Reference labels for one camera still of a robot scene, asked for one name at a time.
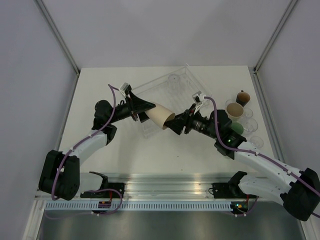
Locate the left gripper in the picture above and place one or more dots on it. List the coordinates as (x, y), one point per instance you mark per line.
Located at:
(140, 106)

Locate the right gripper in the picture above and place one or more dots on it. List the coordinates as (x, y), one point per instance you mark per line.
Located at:
(187, 117)

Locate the peach cup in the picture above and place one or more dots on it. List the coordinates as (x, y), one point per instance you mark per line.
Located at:
(160, 115)

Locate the white wire dish rack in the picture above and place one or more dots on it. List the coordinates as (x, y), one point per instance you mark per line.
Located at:
(154, 87)

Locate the beige plastic cup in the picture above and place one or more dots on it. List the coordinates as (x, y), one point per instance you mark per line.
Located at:
(234, 111)

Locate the green cup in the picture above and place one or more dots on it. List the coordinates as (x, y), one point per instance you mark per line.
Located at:
(237, 127)

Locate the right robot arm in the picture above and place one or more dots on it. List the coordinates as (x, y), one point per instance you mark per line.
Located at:
(298, 191)

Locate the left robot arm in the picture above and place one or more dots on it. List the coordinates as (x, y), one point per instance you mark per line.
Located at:
(61, 176)

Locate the dark brown cup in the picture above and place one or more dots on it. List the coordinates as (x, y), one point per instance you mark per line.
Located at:
(243, 98)

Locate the large clear glass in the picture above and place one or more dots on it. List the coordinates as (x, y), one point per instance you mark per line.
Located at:
(249, 125)

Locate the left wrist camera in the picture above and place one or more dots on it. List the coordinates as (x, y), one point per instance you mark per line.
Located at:
(125, 89)

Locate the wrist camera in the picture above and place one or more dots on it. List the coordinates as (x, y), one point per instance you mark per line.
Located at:
(125, 89)
(200, 100)

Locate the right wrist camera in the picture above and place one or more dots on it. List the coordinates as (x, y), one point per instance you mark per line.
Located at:
(200, 100)

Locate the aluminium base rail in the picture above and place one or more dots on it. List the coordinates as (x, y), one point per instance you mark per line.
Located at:
(146, 186)

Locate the left frame post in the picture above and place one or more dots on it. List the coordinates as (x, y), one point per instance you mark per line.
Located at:
(57, 35)

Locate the frame post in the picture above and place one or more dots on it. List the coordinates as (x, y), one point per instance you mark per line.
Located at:
(57, 35)
(275, 34)

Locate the white slotted cable duct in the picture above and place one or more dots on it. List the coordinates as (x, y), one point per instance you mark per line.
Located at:
(141, 205)

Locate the right frame post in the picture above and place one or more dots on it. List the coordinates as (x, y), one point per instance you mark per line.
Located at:
(275, 34)

